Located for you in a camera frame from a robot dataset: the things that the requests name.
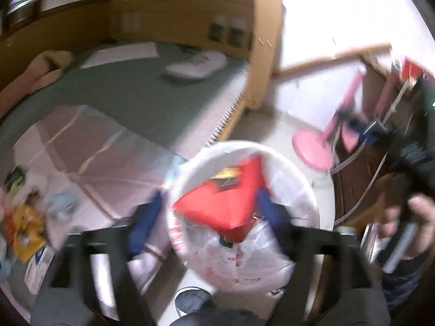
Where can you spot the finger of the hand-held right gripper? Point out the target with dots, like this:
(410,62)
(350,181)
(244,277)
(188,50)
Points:
(372,135)
(356,120)

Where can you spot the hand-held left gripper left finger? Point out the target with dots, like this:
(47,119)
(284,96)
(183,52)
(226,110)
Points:
(146,224)

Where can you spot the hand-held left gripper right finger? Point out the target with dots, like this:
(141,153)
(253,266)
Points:
(268,210)

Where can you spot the red paper packet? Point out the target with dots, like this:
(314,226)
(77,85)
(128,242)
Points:
(224,207)

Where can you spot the white plastic bin liner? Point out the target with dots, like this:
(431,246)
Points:
(238,271)

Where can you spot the white round trash bin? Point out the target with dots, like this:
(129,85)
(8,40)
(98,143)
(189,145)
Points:
(238,144)

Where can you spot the white blue medicine box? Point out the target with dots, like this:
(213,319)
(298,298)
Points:
(39,270)

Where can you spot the person's right hand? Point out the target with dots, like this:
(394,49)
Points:
(424,224)

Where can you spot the brown wooden cabinet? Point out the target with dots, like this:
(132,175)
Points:
(360,183)

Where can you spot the pink plastic stool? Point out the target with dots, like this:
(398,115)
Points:
(312,149)

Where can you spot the yellow snack wrapper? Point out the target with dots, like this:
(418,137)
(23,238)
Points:
(29,234)
(226,173)

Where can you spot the light blue crumpled tissue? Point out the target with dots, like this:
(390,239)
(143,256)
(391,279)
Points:
(61,205)

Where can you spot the pink grey checked blanket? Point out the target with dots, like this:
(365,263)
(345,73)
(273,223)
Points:
(85,149)

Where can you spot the dark green snack packet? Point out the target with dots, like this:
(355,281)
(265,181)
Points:
(15,180)

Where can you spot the dark green jar white lid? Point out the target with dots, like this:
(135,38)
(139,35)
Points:
(239,32)
(217,29)

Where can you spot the white plastic device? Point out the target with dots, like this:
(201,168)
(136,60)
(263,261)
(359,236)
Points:
(195,66)

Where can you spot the white paper sheet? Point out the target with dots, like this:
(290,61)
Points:
(119,54)

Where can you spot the striped plush toy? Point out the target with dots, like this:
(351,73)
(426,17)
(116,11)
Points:
(51,62)

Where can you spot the wooden headboard shelf unit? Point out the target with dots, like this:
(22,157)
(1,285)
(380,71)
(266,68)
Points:
(190,10)

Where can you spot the stack of books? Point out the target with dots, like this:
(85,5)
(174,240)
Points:
(23,0)

